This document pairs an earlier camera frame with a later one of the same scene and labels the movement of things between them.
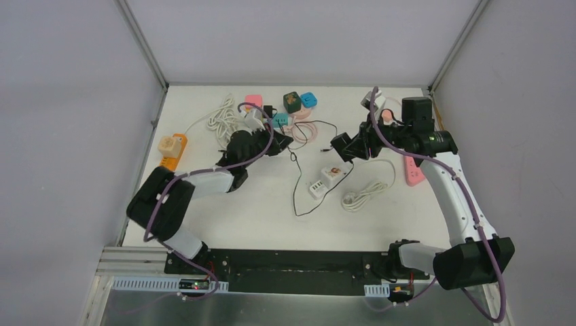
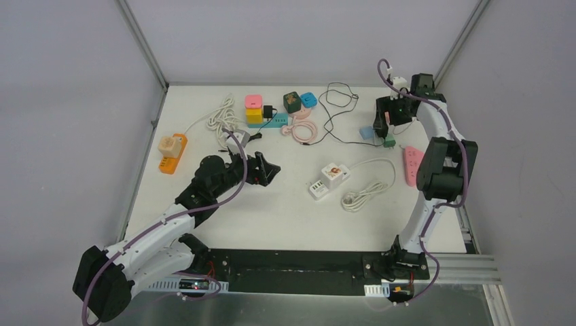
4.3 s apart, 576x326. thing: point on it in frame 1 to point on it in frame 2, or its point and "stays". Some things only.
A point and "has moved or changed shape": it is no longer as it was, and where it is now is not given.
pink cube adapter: x=253 y=98 stays
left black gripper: x=265 y=142 to x=259 y=168
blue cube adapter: x=308 y=100 stays
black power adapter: x=339 y=142 has moved or changed shape
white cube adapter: x=330 y=176 stays
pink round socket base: x=303 y=113 stays
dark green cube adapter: x=292 y=102 stays
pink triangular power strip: x=414 y=174 stays
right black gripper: x=368 y=138 to x=386 y=104
